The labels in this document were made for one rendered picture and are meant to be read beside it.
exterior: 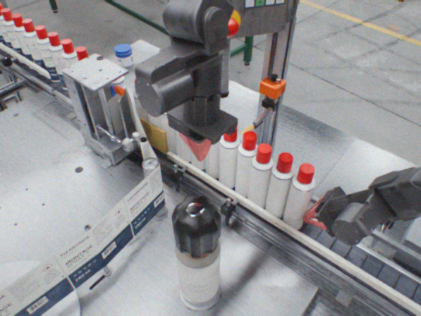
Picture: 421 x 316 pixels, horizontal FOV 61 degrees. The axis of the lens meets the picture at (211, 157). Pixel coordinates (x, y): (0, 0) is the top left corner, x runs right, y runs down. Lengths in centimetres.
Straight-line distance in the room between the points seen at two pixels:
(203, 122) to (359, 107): 239
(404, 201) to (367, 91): 241
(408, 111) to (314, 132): 179
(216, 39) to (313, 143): 81
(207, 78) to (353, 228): 38
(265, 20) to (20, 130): 93
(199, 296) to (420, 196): 44
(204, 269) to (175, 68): 36
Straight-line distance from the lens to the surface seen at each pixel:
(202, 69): 50
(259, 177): 85
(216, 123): 57
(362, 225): 70
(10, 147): 135
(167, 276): 86
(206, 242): 60
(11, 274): 95
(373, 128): 274
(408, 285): 95
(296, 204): 85
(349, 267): 88
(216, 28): 48
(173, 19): 50
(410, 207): 72
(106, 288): 87
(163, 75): 47
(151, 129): 104
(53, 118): 140
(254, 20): 77
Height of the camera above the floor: 165
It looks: 46 degrees down
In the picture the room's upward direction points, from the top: straight up
